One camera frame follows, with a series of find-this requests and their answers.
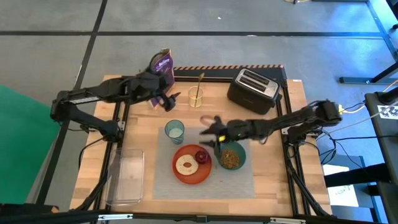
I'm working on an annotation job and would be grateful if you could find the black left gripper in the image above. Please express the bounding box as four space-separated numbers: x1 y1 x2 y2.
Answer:
136 72 182 112

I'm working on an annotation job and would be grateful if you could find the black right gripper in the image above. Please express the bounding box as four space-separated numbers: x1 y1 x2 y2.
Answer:
198 116 254 149

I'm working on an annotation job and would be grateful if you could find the clear yellow-tinted glass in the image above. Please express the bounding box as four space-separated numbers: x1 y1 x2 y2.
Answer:
188 85 204 108

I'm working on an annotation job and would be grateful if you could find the dark red toy fruit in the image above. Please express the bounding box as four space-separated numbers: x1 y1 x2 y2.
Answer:
194 150 210 165

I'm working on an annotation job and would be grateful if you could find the brown cereal heap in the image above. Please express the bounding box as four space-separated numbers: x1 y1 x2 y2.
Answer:
220 148 241 169

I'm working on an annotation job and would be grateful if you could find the teal plastic cup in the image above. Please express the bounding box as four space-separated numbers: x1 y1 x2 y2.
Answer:
164 119 185 145

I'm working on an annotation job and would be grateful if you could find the green bowl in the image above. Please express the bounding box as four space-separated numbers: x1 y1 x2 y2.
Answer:
213 141 247 171

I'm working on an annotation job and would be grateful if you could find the bagel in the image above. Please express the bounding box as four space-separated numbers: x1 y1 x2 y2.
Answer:
175 154 199 176

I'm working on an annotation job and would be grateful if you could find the orange plate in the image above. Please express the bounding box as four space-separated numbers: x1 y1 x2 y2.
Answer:
172 144 213 185

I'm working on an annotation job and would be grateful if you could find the grey placemat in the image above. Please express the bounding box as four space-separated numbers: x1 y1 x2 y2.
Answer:
152 126 256 200

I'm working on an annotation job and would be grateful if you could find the black and silver toaster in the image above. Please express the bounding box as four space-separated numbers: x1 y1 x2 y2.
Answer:
226 68 283 115

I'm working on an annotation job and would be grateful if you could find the orange black hazard tape strip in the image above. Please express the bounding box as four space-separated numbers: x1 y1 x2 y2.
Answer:
173 64 284 71

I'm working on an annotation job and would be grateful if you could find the clear plastic container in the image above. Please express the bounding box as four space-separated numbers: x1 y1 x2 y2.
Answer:
104 147 146 208

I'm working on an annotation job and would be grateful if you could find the white paper sheet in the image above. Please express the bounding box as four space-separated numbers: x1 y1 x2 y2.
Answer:
322 164 361 208

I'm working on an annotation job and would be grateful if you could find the green floor mat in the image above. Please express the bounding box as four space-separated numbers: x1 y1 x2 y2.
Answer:
0 84 62 205

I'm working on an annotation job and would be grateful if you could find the black rig crossbar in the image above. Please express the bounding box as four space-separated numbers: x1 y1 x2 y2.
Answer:
0 203 398 224

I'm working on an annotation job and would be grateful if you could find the black side table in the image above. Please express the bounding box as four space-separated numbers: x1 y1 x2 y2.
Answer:
364 83 398 224

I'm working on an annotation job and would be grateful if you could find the black aluminium table frame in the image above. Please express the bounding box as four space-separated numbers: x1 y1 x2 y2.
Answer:
71 67 332 218

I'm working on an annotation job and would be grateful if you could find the black cable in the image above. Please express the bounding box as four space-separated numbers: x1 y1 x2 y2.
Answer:
77 136 108 170

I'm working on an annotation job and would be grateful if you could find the white cable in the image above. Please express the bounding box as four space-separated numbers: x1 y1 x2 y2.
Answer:
322 112 384 135

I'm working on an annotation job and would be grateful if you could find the thin yellow cable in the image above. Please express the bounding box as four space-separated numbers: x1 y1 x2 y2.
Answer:
338 80 398 114

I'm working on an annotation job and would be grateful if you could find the black floor stand rail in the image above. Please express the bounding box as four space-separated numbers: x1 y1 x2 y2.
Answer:
338 0 398 85

